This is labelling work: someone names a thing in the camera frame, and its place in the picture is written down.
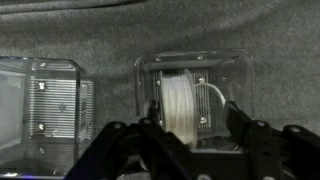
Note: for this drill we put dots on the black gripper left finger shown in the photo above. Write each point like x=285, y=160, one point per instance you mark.
x=143, y=145

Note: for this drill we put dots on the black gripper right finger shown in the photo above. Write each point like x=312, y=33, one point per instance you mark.
x=292, y=153

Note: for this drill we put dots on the white ribbon roll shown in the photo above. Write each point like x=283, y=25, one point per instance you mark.
x=179, y=108

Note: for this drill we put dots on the clear plastic tray left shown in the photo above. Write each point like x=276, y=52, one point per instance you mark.
x=229, y=70

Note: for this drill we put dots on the gray tablecloth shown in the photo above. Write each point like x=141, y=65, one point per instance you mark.
x=106, y=36

